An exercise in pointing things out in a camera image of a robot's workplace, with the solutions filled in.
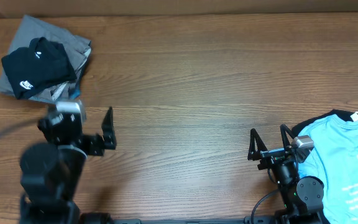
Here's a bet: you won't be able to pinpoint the light blue t-shirt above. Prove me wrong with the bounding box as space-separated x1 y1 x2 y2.
299 114 358 223

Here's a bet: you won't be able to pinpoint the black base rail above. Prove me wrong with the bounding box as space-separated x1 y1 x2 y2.
106 215 279 224

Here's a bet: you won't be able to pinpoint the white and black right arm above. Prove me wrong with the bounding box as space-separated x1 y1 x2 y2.
247 124 324 224

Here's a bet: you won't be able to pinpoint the folded grey shorts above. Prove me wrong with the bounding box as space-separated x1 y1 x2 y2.
0 16 91 103

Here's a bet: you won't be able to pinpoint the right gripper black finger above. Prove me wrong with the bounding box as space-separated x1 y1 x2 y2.
280 124 295 148
247 128 268 161

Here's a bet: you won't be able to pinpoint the black t-shirt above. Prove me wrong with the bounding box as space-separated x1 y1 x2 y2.
1 37 76 100

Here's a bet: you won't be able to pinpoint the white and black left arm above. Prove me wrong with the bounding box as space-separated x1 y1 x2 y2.
19 108 117 224

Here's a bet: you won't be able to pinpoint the folded blue garment under shorts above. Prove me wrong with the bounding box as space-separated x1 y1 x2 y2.
68 83 81 100

